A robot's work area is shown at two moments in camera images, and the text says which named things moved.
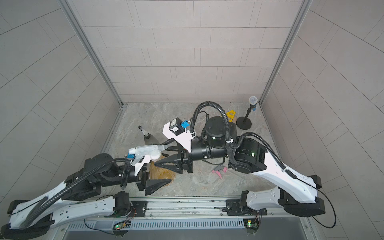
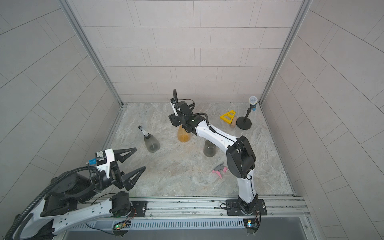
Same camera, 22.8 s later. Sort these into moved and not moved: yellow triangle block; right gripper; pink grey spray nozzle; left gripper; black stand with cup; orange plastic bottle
Moved: left gripper; right gripper; orange plastic bottle
Not moved: pink grey spray nozzle; black stand with cup; yellow triangle block
